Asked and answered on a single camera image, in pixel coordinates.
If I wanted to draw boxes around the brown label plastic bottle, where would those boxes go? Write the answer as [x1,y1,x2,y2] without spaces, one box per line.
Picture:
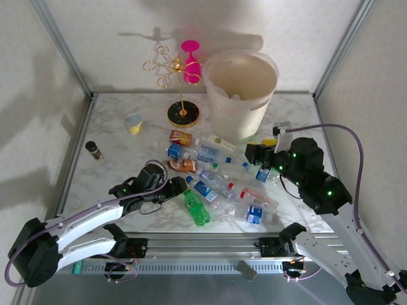
[163,158,200,174]

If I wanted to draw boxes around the blue cap blue label bottle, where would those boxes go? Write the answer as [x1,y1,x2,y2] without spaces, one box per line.
[185,175,221,205]
[242,161,282,188]

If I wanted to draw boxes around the green plastic bottle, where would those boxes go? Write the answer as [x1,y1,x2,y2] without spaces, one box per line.
[183,189,212,228]

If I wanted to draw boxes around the small blue label bottle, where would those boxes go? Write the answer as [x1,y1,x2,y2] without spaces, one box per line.
[167,142,194,161]

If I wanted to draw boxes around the white matcha label bottle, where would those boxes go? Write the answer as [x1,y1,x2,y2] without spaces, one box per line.
[208,133,238,153]

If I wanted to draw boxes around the red label plastic bottle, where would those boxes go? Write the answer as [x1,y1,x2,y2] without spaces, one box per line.
[237,186,280,211]

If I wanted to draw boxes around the white plastic bin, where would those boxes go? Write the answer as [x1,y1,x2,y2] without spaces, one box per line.
[202,49,280,144]

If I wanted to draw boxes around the translucent plastic bin liner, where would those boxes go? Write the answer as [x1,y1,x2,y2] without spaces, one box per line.
[202,49,280,111]

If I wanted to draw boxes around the red yellow drink carton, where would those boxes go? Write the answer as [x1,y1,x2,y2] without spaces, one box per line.
[168,129,193,146]

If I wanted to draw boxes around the small dark spice jar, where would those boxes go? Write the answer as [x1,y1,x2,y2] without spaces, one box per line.
[85,140,103,161]

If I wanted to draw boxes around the yellow tin can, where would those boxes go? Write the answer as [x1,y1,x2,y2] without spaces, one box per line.
[123,113,144,136]

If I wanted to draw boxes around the pink wine glass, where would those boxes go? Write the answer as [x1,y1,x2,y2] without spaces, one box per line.
[181,39,203,85]

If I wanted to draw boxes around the grey metal tag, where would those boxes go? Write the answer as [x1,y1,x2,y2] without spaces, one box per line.
[235,260,258,282]

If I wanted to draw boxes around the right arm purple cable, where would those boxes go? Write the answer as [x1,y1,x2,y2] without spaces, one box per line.
[286,123,407,288]

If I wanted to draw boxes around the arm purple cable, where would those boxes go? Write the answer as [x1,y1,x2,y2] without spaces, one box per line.
[5,159,169,288]
[286,123,407,288]

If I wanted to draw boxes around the aluminium table side rail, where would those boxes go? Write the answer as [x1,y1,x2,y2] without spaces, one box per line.
[313,95,340,179]
[55,93,98,220]

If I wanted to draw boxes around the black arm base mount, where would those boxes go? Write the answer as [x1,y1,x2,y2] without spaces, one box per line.
[254,236,295,258]
[125,238,149,258]

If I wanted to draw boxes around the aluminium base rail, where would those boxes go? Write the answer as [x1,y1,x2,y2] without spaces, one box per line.
[59,231,344,276]

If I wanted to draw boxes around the gold wire glass rack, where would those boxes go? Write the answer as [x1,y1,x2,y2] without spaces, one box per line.
[142,46,210,130]

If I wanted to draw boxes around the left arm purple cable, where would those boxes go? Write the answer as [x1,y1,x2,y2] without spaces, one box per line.
[5,159,169,288]

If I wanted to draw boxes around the grey slotted cable duct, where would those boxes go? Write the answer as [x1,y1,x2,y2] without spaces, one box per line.
[78,260,286,275]

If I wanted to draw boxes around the aluminium frame post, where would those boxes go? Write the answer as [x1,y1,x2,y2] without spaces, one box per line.
[30,0,96,99]
[312,0,376,99]

